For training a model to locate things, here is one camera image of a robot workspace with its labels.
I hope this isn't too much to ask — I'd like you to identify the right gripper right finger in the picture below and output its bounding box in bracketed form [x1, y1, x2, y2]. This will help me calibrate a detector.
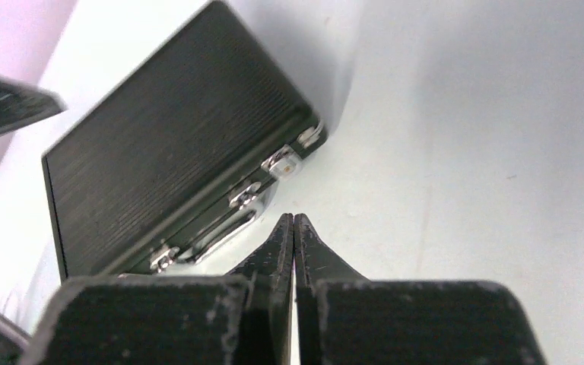
[294, 214, 546, 364]

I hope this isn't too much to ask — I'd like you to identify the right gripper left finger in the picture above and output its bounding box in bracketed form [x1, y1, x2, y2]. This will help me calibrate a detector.
[21, 214, 294, 364]

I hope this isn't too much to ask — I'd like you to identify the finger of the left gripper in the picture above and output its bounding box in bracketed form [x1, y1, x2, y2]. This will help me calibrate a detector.
[0, 76, 65, 136]

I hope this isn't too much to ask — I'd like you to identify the black aluminium poker case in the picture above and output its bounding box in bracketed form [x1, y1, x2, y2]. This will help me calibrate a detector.
[42, 1, 327, 280]

